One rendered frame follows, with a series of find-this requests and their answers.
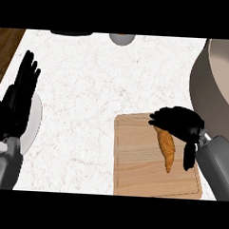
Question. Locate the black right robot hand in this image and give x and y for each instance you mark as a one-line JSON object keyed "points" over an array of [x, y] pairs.
{"points": [[179, 121]]}

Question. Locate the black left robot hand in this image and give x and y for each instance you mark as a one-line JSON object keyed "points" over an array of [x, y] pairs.
{"points": [[20, 92]]}

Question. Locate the golden brown croissant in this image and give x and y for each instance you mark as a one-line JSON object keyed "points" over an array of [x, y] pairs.
{"points": [[167, 149]]}

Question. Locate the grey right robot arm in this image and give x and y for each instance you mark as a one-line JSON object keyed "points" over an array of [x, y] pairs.
{"points": [[216, 166]]}

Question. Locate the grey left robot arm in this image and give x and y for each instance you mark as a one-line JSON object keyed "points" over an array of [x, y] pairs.
{"points": [[5, 164]]}

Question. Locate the large grey-brown pot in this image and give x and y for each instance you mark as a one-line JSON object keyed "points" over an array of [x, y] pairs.
{"points": [[216, 90]]}

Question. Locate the wooden cutting board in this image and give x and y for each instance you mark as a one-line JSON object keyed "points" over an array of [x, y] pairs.
{"points": [[148, 165]]}

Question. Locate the white plate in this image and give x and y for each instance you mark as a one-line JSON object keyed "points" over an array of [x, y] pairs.
{"points": [[32, 121]]}

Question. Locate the grey round bowl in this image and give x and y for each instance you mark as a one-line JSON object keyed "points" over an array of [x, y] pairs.
{"points": [[122, 39]]}

